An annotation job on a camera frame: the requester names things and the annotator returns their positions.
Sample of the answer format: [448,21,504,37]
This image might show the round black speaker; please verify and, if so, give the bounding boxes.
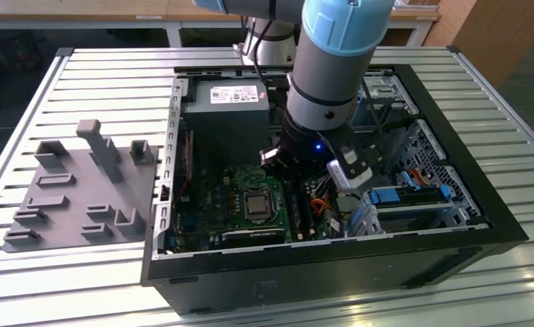
[339,192,364,215]

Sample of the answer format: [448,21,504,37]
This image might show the black wire bundle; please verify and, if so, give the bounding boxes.
[357,78,412,171]

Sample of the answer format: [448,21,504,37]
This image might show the silver CPU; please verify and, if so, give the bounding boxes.
[243,193,273,222]

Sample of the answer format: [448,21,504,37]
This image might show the orange wire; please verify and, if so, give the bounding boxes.
[311,197,341,216]

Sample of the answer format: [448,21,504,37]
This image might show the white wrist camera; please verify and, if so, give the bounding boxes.
[325,149,373,191]

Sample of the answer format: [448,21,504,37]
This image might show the black PC case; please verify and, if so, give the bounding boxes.
[139,63,531,316]

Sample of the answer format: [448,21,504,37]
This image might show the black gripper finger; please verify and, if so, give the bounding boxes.
[259,146,293,178]

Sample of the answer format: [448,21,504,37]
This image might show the blue data cable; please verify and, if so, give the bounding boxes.
[401,172,421,190]

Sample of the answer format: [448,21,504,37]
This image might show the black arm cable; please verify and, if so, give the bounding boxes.
[247,0,279,90]

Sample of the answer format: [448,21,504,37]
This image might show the white desk frame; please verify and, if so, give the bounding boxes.
[0,0,441,48]

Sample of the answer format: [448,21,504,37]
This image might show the wooden cabinet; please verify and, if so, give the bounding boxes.
[424,0,534,90]

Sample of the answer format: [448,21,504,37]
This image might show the black graphics card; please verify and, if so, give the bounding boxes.
[220,227,287,247]

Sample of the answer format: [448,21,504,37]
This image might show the blue disk carrier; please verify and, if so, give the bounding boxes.
[369,185,453,207]

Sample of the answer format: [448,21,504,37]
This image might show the grey power supply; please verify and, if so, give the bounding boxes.
[183,76,291,165]

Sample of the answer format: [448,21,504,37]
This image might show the green motherboard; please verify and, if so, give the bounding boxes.
[171,163,341,253]

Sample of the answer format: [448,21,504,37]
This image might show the grey parts rack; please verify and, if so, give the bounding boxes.
[1,119,164,253]

